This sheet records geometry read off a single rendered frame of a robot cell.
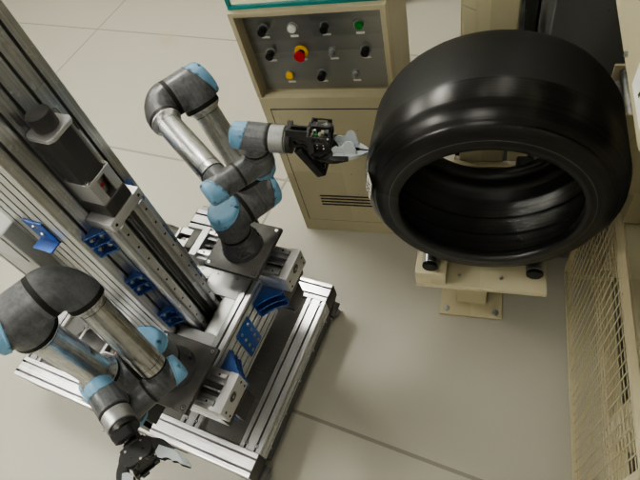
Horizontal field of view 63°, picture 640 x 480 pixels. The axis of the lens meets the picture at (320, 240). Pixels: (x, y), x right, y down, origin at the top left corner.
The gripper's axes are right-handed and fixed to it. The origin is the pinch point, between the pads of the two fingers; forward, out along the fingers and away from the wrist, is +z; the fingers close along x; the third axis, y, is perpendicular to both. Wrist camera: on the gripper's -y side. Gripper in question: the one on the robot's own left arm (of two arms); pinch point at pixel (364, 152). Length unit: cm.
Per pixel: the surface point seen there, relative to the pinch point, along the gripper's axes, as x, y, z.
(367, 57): 66, -21, -11
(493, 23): 25.1, 21.3, 27.0
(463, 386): -12, -121, 41
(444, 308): 23, -120, 30
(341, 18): 66, -6, -19
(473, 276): -7, -41, 33
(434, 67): 4.9, 23.4, 15.1
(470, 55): 5.2, 26.7, 22.3
